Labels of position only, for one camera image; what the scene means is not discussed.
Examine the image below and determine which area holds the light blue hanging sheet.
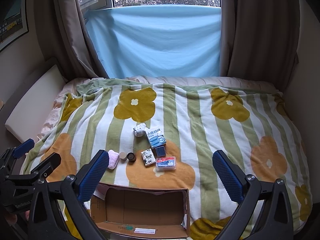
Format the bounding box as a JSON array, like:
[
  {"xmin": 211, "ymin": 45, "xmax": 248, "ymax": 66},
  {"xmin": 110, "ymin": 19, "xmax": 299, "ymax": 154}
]
[{"xmin": 85, "ymin": 4, "xmax": 221, "ymax": 79}]

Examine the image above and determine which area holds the cream padded headboard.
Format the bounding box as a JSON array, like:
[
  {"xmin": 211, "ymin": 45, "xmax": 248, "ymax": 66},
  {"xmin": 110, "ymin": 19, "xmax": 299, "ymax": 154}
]
[{"xmin": 5, "ymin": 65, "xmax": 66, "ymax": 142}]

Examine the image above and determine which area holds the clear plastic floss box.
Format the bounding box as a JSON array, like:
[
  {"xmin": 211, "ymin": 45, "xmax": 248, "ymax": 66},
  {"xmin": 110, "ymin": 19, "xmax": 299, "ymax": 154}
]
[{"xmin": 156, "ymin": 157, "xmax": 176, "ymax": 171}]

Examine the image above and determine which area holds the beige round lid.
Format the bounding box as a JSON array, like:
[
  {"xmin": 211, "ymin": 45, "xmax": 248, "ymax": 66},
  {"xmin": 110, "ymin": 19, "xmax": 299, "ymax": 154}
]
[{"xmin": 119, "ymin": 152, "xmax": 127, "ymax": 161}]

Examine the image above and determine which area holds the blue white carton box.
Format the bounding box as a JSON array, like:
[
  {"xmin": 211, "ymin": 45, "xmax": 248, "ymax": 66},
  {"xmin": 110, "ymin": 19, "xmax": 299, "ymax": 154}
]
[{"xmin": 145, "ymin": 126, "xmax": 167, "ymax": 148}]

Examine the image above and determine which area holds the right brown curtain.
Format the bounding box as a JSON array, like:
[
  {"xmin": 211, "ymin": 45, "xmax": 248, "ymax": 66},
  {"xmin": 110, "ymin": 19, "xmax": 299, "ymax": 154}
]
[{"xmin": 220, "ymin": 0, "xmax": 300, "ymax": 91}]

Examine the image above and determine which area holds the floral striped fleece blanket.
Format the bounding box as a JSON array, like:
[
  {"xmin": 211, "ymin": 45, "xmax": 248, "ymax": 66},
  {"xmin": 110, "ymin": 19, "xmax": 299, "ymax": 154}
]
[{"xmin": 21, "ymin": 79, "xmax": 312, "ymax": 239}]

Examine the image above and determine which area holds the black round jar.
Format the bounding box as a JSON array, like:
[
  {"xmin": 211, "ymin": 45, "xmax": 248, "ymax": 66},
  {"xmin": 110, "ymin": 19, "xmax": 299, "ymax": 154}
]
[{"xmin": 126, "ymin": 152, "xmax": 136, "ymax": 163}]

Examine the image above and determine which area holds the dark blue small box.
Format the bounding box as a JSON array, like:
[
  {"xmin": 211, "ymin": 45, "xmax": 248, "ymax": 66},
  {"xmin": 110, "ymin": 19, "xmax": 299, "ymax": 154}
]
[{"xmin": 155, "ymin": 146, "xmax": 166, "ymax": 158}]

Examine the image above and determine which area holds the person's left hand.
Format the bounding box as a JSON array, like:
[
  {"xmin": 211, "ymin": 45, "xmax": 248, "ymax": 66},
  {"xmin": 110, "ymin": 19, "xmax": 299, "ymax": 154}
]
[{"xmin": 4, "ymin": 210, "xmax": 30, "ymax": 225}]

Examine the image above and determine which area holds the framed wall poster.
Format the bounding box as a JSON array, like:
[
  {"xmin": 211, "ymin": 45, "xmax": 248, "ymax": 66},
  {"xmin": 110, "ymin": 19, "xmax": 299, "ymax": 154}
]
[{"xmin": 1, "ymin": 0, "xmax": 29, "ymax": 51}]

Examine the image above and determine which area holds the brown cardboard box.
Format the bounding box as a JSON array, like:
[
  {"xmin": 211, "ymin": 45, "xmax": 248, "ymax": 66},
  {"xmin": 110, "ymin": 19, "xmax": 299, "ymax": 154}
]
[{"xmin": 90, "ymin": 183, "xmax": 190, "ymax": 239}]

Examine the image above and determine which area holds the brown curtain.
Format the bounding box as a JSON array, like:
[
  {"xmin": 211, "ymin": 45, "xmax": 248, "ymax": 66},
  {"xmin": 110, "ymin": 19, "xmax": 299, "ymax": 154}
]
[
  {"xmin": 220, "ymin": 0, "xmax": 300, "ymax": 91},
  {"xmin": 34, "ymin": 0, "xmax": 108, "ymax": 80}
]

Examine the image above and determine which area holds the left brown curtain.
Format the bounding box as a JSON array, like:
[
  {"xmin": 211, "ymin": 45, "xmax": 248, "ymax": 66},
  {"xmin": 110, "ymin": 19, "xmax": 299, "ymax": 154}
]
[{"xmin": 34, "ymin": 0, "xmax": 108, "ymax": 80}]

